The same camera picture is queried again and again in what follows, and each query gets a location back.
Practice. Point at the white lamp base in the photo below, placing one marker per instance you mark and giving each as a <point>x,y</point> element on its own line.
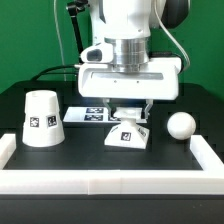
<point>128,133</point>

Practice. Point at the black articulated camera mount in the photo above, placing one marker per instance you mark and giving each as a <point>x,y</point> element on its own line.
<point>74,8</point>

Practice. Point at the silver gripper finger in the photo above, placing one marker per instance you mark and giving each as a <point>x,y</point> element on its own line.
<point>106,102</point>
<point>148,106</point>

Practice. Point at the white lamp bulb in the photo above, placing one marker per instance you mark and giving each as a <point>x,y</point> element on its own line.
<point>181,125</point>

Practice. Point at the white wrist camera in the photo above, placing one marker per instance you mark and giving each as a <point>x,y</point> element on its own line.
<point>100,53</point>

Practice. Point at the white lamp shade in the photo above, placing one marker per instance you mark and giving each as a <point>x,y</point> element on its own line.
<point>42,126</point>

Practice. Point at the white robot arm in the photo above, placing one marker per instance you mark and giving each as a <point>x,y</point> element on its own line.
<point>119,68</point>

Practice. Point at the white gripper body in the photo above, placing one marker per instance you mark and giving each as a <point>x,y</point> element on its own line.
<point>157,80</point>

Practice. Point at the white marker sheet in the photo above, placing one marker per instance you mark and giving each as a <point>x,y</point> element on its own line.
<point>88,114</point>

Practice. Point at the white U-shaped border frame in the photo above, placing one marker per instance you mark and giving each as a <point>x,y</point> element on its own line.
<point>209,180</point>

